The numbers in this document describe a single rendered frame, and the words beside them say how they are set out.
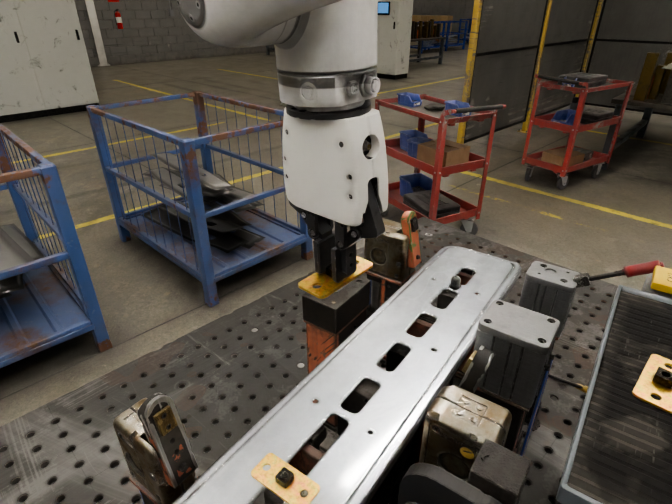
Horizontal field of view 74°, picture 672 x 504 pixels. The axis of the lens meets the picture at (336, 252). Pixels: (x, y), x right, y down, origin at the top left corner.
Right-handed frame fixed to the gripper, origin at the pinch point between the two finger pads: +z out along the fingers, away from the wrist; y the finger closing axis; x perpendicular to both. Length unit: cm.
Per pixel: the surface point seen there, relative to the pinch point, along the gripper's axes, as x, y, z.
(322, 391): -3.3, 7.1, 27.8
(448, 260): -51, 14, 30
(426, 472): 9.1, -17.7, 9.0
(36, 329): 7, 192, 109
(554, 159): -397, 100, 116
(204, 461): 7, 32, 57
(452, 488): 9.0, -19.9, 8.8
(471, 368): -14.0, -10.5, 19.7
